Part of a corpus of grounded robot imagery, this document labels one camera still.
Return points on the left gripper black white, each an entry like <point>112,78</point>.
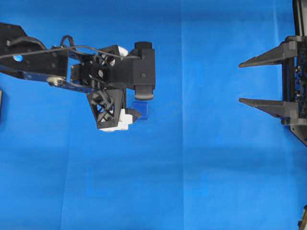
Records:
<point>92,76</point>

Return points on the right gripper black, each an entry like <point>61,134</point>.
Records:
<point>292,54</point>

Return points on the blue cube block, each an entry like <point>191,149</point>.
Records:
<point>143,108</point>

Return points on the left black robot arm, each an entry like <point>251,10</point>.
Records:
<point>63,66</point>

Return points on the blue table cloth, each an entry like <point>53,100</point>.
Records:
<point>201,160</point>

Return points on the yellow black clamp corner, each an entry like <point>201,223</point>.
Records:
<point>302,223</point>

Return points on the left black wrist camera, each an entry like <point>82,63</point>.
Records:
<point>136,71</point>

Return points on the right robot arm base plate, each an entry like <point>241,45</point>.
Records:
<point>300,132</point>

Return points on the black aluminium frame post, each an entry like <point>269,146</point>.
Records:
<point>300,17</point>

